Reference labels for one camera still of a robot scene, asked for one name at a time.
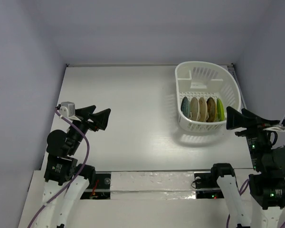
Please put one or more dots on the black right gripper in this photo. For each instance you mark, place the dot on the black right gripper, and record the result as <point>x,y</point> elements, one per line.
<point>251,128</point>

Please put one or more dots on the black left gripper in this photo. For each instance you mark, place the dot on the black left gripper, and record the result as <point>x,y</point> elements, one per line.
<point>100,118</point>

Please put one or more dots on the brown and yellow patterned plate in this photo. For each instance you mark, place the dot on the brown and yellow patterned plate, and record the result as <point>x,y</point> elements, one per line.
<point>212,110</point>

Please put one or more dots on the cream floral plate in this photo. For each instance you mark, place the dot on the cream floral plate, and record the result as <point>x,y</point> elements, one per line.
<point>203,109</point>

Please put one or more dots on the cream plate with black blotch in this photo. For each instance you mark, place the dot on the cream plate with black blotch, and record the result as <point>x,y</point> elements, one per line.
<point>194,109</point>

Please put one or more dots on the blue patterned plate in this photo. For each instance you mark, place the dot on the blue patterned plate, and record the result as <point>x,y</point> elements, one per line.
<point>185,107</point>

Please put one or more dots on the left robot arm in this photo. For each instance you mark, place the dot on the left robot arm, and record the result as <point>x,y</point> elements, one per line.
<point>67,174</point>

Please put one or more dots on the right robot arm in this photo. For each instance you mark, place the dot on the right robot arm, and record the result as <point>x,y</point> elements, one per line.
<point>267,185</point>

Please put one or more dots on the white plastic dish rack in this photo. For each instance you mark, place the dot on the white plastic dish rack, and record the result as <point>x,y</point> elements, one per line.
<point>202,79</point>

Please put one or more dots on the green plate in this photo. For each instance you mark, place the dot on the green plate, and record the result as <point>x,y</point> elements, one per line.
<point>220,110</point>

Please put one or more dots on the left base electronics bay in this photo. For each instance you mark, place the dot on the left base electronics bay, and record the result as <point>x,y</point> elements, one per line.
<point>100,188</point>

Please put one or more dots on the base electronics bay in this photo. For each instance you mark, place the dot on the base electronics bay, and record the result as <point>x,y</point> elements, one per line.
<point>205,187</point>
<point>100,188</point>

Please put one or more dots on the white foam strip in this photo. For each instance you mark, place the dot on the white foam strip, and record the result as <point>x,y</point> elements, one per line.
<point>156,185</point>

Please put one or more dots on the right base electronics bay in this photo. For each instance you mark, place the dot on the right base electronics bay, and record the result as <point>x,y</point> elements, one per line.
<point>205,187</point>

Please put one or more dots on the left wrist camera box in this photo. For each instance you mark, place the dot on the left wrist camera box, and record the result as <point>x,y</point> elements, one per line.
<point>67,109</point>

